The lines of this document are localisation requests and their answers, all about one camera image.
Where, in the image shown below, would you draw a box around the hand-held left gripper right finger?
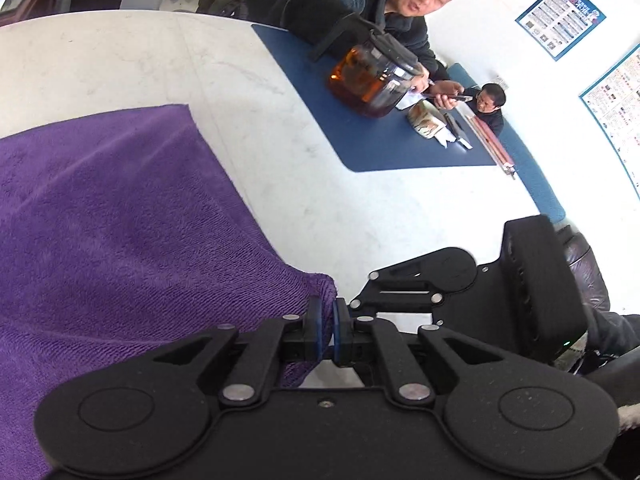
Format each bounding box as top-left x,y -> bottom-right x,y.
332,297 -> 506,407

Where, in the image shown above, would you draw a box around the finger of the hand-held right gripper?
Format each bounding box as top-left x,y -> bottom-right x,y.
350,255 -> 446,314

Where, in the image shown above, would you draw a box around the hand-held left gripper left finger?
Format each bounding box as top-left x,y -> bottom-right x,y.
152,296 -> 324,407

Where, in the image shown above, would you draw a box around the purple towel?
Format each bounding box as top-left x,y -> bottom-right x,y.
0,104 -> 337,480

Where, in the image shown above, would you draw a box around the person's grey trousers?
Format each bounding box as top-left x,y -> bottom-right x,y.
575,305 -> 640,406

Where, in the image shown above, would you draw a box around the wooden stick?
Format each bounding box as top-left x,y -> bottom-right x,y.
465,112 -> 518,180

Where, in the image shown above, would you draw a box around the person's fleece jacket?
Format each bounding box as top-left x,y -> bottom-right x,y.
617,402 -> 640,432

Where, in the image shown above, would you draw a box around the small paper packet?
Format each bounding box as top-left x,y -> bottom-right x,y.
407,100 -> 451,150

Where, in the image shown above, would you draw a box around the glass teapot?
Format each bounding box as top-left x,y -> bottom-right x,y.
327,14 -> 432,119

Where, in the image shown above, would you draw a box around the blue table mat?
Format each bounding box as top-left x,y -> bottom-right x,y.
250,24 -> 568,225

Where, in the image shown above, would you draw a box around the blue wall poster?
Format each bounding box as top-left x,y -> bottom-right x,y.
579,45 -> 640,192
515,0 -> 607,62

